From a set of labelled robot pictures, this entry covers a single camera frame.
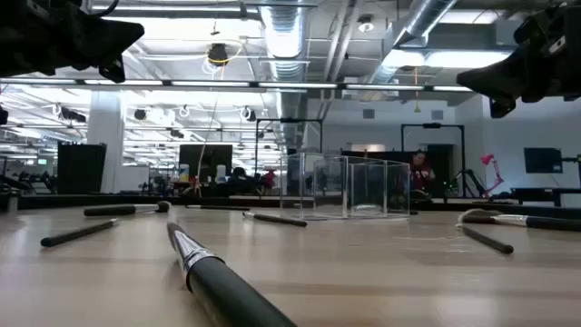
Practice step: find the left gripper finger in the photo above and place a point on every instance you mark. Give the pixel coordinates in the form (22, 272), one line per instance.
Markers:
(106, 38)
(113, 70)

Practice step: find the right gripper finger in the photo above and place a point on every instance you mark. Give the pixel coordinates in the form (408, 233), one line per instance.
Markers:
(499, 107)
(499, 77)

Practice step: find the medium round-head makeup brush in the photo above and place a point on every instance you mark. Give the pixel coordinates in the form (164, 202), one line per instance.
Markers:
(544, 222)

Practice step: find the slim black silver-ferrule brush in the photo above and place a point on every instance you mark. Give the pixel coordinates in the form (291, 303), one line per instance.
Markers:
(490, 242)

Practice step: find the large fluffy powder brush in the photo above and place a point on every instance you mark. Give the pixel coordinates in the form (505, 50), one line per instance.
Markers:
(109, 210)

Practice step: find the long thin black pencil brush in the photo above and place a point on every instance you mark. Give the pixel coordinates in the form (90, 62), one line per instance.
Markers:
(77, 234)

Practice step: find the clear acrylic brush organizer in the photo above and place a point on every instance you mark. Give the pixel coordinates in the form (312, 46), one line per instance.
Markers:
(345, 191)

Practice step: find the thin black makeup brush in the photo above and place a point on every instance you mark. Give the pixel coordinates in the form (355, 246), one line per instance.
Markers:
(222, 208)
(281, 220)

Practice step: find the thick black silver-ferrule brush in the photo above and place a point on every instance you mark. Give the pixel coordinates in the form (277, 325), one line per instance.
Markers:
(227, 295)

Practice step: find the pink desk lamp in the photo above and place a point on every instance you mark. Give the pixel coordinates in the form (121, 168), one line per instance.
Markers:
(488, 159)

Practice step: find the white building column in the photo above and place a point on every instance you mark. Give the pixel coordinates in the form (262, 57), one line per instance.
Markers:
(106, 150)

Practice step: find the black desk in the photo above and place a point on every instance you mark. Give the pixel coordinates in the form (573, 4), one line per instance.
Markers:
(540, 191)

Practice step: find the person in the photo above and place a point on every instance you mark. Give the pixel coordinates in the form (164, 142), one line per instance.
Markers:
(420, 172)

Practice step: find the black partition panel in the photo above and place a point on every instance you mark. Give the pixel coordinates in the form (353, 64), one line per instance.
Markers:
(81, 168)

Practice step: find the white bottle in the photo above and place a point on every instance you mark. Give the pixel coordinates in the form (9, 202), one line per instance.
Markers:
(184, 173)
(220, 173)

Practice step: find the black display panel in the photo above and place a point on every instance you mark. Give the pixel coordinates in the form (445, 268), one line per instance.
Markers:
(218, 156)

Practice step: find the round ceiling fixture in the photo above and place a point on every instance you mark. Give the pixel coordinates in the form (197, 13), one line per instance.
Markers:
(365, 25)

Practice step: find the small grey cylinder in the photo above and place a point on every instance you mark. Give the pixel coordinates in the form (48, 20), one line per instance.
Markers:
(12, 202)

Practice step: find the long LED strip light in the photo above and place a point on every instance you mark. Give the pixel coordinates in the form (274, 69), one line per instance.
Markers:
(295, 85)

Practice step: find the grey square wall vent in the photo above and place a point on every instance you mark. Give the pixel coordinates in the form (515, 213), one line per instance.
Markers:
(437, 114)
(368, 114)

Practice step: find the black wall monitor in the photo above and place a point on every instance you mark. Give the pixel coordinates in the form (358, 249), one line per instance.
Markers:
(543, 160)

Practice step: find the black aluminium rig frame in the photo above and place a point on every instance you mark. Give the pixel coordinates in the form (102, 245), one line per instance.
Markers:
(136, 201)

